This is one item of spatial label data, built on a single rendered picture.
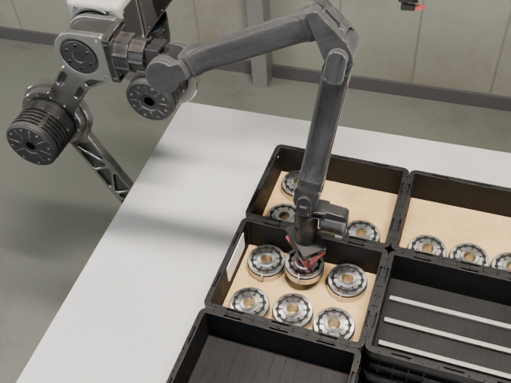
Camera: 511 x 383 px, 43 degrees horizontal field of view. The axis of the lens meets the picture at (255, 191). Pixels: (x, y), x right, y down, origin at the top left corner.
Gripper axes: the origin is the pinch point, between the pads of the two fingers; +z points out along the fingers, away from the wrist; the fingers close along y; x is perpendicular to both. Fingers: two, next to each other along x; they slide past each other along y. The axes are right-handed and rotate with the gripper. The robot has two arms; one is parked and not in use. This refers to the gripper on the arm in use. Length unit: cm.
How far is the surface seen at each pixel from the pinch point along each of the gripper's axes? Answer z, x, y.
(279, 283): 7.6, 7.0, 0.9
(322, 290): 7.3, -2.0, -6.6
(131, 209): 22, 33, 57
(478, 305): 6.3, -34.7, -28.8
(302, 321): 4.4, 8.0, -13.7
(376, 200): 7.2, -31.3, 13.8
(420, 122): 91, -127, 106
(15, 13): 79, 41, 292
